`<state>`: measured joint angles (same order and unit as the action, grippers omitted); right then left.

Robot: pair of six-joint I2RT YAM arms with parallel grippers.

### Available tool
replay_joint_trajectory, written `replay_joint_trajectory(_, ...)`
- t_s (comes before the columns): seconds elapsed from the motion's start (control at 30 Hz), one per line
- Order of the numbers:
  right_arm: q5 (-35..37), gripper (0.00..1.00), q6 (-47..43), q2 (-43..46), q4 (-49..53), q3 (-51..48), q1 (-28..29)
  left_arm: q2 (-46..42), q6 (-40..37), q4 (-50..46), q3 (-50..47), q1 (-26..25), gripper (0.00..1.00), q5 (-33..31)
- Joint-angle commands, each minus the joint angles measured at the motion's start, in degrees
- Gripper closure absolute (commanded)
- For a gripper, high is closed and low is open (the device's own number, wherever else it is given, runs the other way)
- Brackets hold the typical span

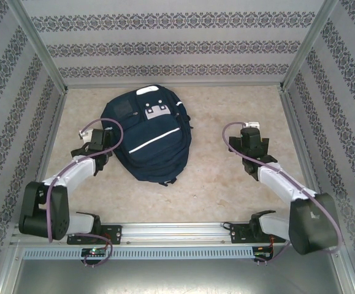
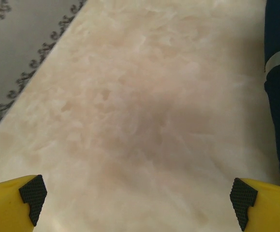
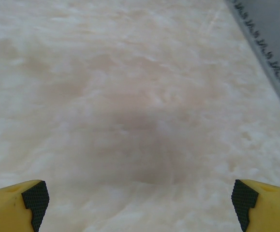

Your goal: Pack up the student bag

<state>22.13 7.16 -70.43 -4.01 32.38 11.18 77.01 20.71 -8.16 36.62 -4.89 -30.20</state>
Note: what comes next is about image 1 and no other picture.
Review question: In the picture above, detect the navy blue backpack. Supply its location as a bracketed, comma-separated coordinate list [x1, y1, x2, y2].
[99, 85, 194, 186]

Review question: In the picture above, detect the small green circuit board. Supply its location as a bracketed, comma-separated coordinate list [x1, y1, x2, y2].
[81, 247, 108, 257]
[253, 245, 273, 257]

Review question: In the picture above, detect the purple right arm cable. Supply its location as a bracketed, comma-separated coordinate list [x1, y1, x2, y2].
[221, 121, 340, 265]

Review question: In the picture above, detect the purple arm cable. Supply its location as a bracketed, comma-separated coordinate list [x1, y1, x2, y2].
[47, 118, 124, 267]
[221, 121, 340, 265]

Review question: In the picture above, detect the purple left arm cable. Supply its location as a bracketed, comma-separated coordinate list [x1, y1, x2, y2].
[47, 118, 124, 267]

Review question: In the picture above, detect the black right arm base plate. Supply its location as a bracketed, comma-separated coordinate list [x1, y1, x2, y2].
[229, 223, 287, 244]

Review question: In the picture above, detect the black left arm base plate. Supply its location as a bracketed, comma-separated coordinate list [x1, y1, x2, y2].
[67, 225, 123, 246]

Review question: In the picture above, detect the aluminium frame post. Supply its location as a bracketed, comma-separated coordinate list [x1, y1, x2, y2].
[7, 0, 69, 92]
[280, 0, 340, 90]

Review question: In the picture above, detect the grey slotted cable duct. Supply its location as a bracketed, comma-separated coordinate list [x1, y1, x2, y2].
[22, 246, 254, 260]

